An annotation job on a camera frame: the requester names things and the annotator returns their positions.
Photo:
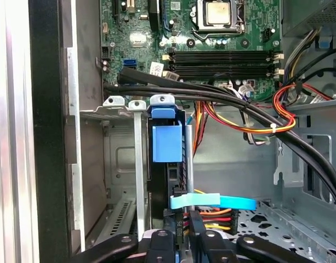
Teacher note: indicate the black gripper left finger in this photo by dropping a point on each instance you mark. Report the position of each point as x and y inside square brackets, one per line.
[162, 246]

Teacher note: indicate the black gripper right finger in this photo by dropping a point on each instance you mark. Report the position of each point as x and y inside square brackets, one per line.
[214, 246]

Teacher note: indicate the hard disk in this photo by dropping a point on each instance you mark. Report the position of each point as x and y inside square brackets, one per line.
[167, 142]

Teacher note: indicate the silver disk bay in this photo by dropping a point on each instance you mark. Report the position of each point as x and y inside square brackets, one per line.
[140, 164]

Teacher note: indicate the silver drive cage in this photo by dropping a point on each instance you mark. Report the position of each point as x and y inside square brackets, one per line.
[321, 153]

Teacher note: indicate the black open PC case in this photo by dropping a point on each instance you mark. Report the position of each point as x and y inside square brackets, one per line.
[47, 137]

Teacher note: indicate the black RAM slot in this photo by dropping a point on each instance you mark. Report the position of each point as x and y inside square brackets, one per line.
[225, 59]
[225, 67]
[225, 53]
[225, 74]

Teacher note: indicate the CPU socket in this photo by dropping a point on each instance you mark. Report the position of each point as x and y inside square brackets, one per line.
[219, 29]

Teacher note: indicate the green motherboard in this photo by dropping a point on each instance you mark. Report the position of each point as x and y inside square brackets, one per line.
[129, 27]

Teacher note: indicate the blue drive bay latch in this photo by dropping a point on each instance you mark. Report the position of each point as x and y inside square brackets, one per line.
[324, 44]

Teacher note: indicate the silver CPU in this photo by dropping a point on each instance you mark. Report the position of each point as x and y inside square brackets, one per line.
[217, 13]

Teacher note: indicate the black graphics card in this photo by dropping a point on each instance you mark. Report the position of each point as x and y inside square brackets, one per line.
[154, 13]

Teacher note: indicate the grey power supply unit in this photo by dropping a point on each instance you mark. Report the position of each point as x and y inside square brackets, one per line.
[307, 13]

